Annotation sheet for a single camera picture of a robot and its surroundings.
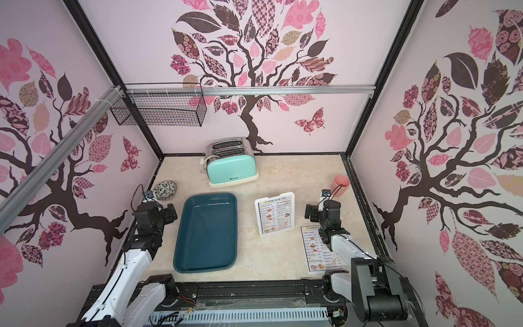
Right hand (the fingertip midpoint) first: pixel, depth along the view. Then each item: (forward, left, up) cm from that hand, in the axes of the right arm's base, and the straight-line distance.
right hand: (320, 202), depth 90 cm
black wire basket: (+39, +73, +28) cm, 87 cm away
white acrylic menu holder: (-4, +18, +13) cm, 23 cm away
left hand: (-6, +67, +6) cm, 68 cm away
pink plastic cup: (+13, -12, -1) cm, 18 cm away
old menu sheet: (-21, +3, -8) cm, 23 cm away
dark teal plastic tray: (-12, +51, -6) cm, 53 cm away
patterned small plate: (+13, +78, -5) cm, 79 cm away
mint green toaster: (+18, +42, +10) cm, 46 cm away
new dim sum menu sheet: (-8, +21, +4) cm, 22 cm away
